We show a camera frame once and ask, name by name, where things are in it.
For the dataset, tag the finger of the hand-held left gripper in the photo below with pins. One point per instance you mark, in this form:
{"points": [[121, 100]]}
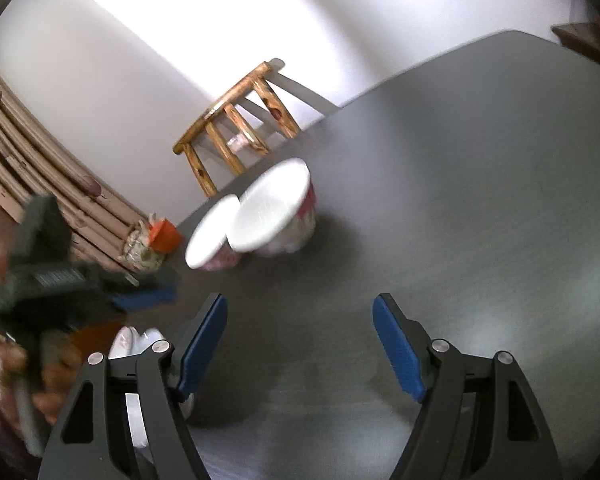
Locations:
{"points": [[145, 298]]}

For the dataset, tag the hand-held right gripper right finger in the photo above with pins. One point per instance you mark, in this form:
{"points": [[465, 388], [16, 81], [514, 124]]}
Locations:
{"points": [[395, 350]]}

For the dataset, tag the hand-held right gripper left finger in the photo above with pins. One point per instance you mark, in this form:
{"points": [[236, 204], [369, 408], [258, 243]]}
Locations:
{"points": [[202, 345]]}

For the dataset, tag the small white floral plate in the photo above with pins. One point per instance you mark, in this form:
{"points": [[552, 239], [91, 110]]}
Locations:
{"points": [[130, 342]]}

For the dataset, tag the pink patterned bowl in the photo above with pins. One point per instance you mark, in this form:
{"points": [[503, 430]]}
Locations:
{"points": [[210, 235]]}

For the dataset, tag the large white pink-based bowl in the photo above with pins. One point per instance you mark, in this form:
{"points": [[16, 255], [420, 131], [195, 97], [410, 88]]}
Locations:
{"points": [[270, 205]]}

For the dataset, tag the person's left hand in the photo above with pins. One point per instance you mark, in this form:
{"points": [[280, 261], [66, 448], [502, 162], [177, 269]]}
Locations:
{"points": [[62, 367]]}

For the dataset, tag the floral ceramic teapot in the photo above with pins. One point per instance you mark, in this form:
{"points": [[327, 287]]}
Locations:
{"points": [[140, 255]]}

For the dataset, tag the orange lidded cup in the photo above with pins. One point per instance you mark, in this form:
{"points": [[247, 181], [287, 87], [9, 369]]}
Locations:
{"points": [[165, 235]]}

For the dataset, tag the beige patterned curtain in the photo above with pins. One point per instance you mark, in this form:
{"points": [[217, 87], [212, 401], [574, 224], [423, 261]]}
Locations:
{"points": [[55, 180]]}

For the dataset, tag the wooden chair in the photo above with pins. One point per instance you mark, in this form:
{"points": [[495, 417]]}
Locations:
{"points": [[230, 105]]}

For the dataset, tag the dark wooden side cabinet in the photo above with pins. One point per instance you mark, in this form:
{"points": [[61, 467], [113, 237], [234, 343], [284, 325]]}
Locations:
{"points": [[580, 35]]}

